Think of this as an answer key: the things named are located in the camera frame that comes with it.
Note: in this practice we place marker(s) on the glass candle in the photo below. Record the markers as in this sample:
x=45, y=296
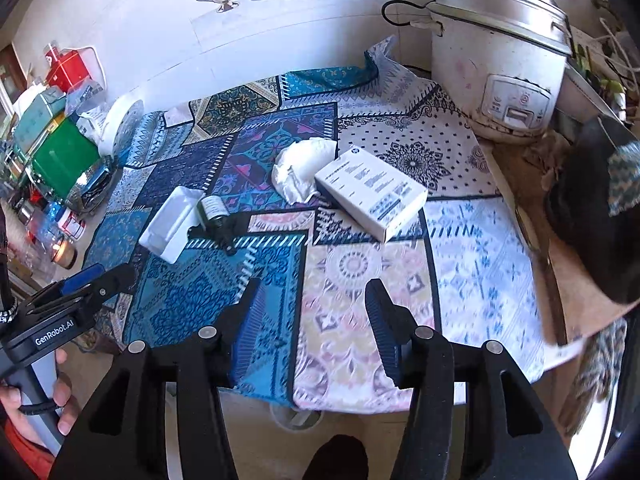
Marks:
x=65, y=255

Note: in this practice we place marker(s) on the patterned rag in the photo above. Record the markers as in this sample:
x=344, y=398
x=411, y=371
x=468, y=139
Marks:
x=595, y=375

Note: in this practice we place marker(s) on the white rice cooker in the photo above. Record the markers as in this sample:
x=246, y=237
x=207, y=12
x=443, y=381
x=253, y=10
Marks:
x=475, y=75

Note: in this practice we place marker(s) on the white flat lid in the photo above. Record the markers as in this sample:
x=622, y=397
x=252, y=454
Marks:
x=120, y=127

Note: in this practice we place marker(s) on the blue patterned tablecloth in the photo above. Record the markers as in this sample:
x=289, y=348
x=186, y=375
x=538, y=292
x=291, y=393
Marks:
x=350, y=320

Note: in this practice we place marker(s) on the teal tissue box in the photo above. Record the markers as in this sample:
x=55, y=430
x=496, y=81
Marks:
x=40, y=115

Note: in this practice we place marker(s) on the black shoe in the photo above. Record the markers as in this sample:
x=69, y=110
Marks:
x=337, y=460

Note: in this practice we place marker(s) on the white printed carton box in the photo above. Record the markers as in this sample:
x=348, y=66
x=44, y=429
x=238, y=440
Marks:
x=370, y=185

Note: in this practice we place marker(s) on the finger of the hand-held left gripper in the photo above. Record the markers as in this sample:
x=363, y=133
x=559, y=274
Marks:
x=112, y=282
x=80, y=279

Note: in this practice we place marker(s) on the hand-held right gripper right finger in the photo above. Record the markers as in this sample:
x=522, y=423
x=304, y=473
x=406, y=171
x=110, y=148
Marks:
x=382, y=340

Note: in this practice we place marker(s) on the clear plastic bag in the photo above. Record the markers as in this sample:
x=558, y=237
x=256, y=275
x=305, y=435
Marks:
x=87, y=97

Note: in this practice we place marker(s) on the person's left hand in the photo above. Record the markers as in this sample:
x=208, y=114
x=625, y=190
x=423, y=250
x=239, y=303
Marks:
x=64, y=400

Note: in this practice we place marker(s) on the white utensil bucket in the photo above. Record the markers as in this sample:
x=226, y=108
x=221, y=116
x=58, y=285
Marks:
x=580, y=95

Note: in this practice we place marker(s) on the shiny glass bowl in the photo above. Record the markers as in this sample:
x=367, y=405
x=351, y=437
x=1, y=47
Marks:
x=90, y=185

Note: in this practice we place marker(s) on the black pot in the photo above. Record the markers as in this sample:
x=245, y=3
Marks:
x=585, y=220

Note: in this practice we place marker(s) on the white plastic tray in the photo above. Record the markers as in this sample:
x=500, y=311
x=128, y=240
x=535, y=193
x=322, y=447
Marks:
x=170, y=225

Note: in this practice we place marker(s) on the round clear plastic bin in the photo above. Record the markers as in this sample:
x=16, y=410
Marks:
x=295, y=417

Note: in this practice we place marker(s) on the white jar with red label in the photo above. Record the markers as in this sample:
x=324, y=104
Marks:
x=71, y=221

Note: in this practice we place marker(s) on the dark glass bottle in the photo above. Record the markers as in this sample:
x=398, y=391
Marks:
x=212, y=210

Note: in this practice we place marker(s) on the green tin box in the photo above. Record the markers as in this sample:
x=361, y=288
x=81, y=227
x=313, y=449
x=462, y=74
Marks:
x=62, y=157

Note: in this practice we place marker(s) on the glass display cabinet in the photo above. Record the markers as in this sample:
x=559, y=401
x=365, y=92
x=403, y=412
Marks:
x=10, y=75

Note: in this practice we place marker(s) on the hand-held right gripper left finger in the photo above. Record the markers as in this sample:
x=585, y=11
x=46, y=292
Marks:
x=252, y=340

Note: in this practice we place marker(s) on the red box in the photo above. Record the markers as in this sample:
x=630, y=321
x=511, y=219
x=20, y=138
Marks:
x=70, y=72

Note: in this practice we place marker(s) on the blue crochet cloth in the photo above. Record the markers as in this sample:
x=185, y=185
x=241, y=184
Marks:
x=625, y=180

